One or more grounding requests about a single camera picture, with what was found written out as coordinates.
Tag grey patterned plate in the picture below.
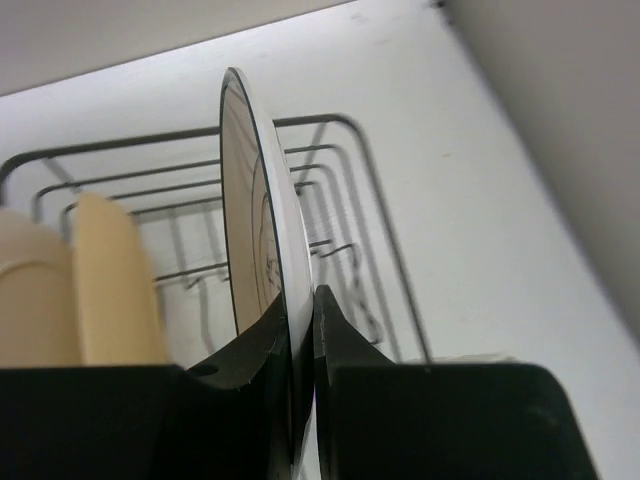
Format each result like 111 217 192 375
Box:
220 67 314 477

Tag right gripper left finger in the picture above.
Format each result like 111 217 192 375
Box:
1 299 292 479

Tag cream white plate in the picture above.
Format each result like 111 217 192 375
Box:
1 208 81 368

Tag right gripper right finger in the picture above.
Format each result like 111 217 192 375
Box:
313 285 597 479

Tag tan yellow plate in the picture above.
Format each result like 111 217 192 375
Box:
73 193 171 366

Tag beige cutlery holder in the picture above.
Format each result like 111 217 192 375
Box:
405 353 520 364

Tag wire dish rack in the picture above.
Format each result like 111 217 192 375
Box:
1 113 430 366

